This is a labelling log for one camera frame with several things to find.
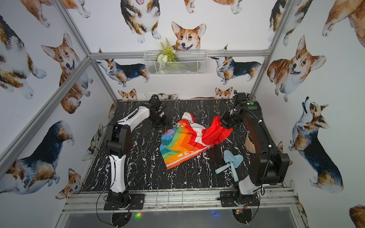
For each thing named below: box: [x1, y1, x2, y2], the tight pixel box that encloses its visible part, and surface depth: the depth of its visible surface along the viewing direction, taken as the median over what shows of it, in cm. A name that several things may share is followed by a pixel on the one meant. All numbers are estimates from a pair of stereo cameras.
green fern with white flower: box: [157, 38, 178, 75], surface depth 85 cm
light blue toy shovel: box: [214, 150, 244, 182], surface depth 88 cm
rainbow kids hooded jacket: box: [159, 112, 233, 170], surface depth 91 cm
